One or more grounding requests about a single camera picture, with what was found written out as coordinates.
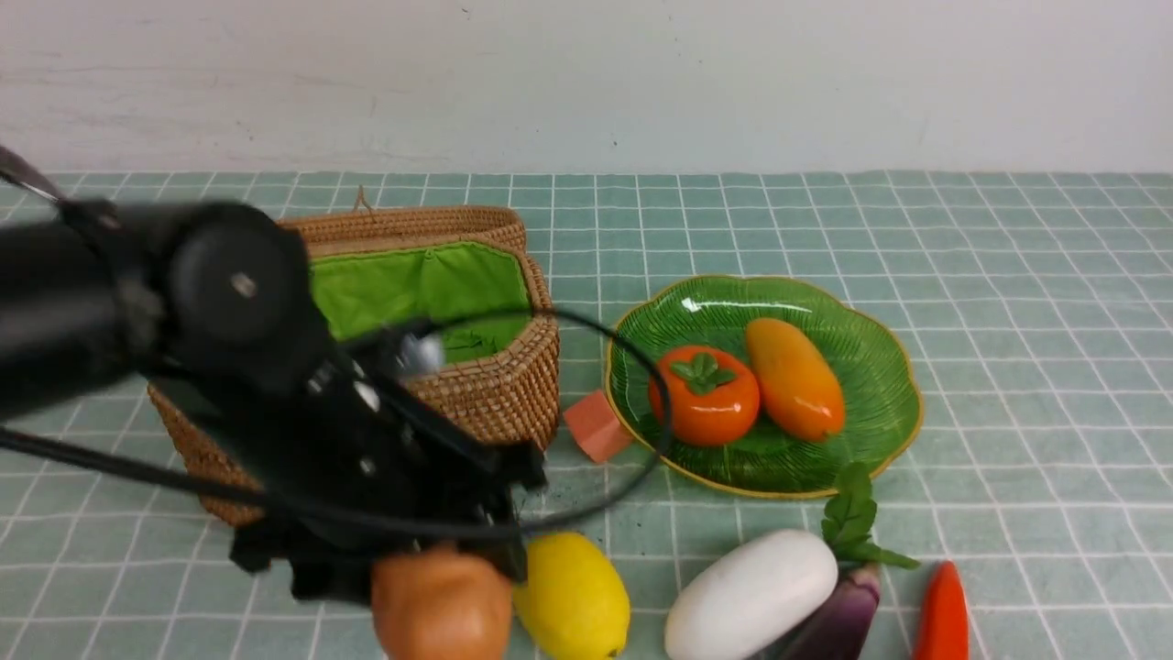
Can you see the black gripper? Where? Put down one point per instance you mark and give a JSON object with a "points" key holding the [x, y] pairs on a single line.
{"points": [[357, 468]]}

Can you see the brown potato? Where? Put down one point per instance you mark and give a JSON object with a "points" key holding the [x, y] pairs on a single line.
{"points": [[440, 604]]}

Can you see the yellow lemon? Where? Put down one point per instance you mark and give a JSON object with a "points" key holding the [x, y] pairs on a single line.
{"points": [[573, 602]]}

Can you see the orange persimmon with green leaves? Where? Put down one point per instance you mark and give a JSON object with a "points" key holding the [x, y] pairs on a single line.
{"points": [[714, 397]]}

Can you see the white eggplant with green leaves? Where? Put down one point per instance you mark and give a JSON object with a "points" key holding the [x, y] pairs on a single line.
{"points": [[767, 588]]}

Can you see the orange yellow mango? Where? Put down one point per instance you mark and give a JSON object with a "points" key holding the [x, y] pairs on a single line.
{"points": [[799, 390]]}

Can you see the purple eggplant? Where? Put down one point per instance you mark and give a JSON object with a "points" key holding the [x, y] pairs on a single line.
{"points": [[838, 629]]}

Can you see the red orange chili pepper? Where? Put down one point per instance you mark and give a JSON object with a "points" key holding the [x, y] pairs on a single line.
{"points": [[944, 617]]}

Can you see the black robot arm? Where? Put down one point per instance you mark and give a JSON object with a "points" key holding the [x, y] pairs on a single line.
{"points": [[212, 303]]}

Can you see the woven wicker basket green lining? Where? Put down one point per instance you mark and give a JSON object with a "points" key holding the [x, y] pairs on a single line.
{"points": [[500, 377]]}

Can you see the orange foam cube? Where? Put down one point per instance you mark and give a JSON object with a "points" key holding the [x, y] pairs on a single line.
{"points": [[596, 429]]}

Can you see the woven wicker basket lid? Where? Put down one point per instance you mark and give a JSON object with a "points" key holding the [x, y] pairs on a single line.
{"points": [[369, 229]]}

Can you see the green glass leaf plate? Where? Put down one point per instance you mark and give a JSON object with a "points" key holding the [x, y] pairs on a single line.
{"points": [[884, 407]]}

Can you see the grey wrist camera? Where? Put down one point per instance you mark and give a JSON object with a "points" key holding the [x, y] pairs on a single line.
{"points": [[415, 356]]}

